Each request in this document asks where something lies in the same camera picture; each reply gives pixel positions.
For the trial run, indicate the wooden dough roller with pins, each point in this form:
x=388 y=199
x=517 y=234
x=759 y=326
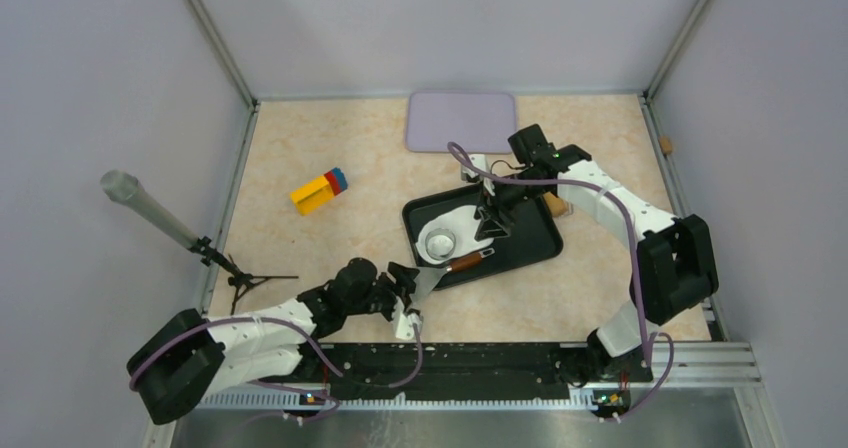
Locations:
x=557 y=206

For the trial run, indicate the small wooden cork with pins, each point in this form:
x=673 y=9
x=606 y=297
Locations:
x=665 y=145

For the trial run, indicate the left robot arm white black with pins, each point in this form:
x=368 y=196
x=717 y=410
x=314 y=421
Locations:
x=192 y=357

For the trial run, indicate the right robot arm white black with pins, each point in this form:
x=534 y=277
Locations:
x=672 y=257

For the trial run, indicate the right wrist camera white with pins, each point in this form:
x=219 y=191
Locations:
x=471 y=168

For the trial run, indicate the black baking tray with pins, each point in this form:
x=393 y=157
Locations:
x=534 y=237

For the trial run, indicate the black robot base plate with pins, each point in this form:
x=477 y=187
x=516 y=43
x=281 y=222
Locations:
x=461 y=371

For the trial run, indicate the metal scraper wooden handle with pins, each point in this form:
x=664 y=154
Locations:
x=450 y=269

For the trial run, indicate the lilac rectangular tray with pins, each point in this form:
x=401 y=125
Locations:
x=480 y=122

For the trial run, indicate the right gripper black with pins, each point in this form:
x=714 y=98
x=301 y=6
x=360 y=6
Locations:
x=490 y=225

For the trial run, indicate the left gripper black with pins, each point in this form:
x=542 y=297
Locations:
x=403 y=288

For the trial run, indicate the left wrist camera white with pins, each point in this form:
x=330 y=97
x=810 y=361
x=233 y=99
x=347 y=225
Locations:
x=406 y=321

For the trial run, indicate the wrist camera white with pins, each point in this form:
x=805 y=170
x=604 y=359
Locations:
x=406 y=321
x=471 y=168

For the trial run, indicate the grey microphone on tripod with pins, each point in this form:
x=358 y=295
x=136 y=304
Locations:
x=124 y=189

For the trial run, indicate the yellow red blue toy block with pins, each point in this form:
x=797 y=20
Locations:
x=319 y=191

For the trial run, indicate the clear glass cup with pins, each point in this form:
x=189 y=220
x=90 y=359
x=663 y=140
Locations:
x=440 y=244

